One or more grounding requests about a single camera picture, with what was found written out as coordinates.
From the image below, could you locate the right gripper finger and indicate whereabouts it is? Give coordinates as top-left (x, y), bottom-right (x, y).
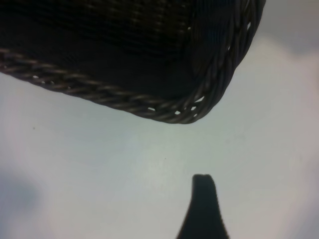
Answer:
top-left (175, 174), bottom-right (231, 239)

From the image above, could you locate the dark brown wicker basket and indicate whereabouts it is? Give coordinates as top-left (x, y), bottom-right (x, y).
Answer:
top-left (0, 0), bottom-right (265, 125)

